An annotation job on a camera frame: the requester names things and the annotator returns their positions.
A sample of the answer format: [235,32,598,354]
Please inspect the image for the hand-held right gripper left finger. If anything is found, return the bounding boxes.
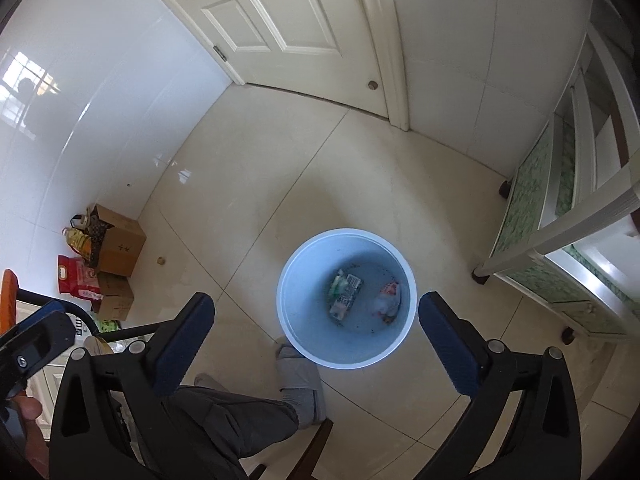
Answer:
[47,291,251,480]

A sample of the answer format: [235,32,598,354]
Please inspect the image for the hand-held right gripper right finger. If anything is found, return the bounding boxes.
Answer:
[417,291,583,480]

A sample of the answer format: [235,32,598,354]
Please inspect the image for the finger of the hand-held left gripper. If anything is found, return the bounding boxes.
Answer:
[0,300,76,397]

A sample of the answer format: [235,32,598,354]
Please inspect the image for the light blue plastic bin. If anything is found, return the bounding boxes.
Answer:
[276,228,419,369]

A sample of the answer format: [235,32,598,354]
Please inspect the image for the person's left hand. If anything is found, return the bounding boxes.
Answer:
[11,394,51,479]

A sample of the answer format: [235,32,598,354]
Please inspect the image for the orange round table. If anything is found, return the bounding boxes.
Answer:
[0,269,21,333]

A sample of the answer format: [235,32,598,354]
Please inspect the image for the red rice bag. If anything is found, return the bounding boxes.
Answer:
[56,255,101,302]

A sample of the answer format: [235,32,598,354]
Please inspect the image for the green and white package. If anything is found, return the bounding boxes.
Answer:
[75,316,122,337]

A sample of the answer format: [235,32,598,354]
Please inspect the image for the red and white wrapper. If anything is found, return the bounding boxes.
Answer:
[371,281,402,322]

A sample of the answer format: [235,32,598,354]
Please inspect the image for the small cardboard box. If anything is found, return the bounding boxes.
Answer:
[91,272,136,322]

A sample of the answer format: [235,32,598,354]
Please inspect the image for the person's grey trouser leg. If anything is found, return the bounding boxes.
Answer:
[165,385,301,480]

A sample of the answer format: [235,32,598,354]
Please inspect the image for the yellow cooking oil bottle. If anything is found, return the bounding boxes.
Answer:
[62,227,101,262]

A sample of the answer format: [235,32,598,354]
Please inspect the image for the dark patterned bag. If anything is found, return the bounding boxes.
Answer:
[84,219,109,267]

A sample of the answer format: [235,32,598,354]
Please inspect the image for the large cardboard box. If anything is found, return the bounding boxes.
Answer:
[87,203,147,277]

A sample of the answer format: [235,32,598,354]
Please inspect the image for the green printed wrapper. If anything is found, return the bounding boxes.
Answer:
[327,269,364,322]

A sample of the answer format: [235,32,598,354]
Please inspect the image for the grey slipper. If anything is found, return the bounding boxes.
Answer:
[274,342,327,429]

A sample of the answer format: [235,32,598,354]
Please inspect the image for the dark wooden chair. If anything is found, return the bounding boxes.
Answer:
[250,417,335,480]

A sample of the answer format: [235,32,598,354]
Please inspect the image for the white shelf cabinet green panels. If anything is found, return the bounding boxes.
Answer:
[472,0,640,346]

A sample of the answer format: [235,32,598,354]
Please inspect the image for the white panel door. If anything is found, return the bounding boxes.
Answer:
[125,0,396,121]

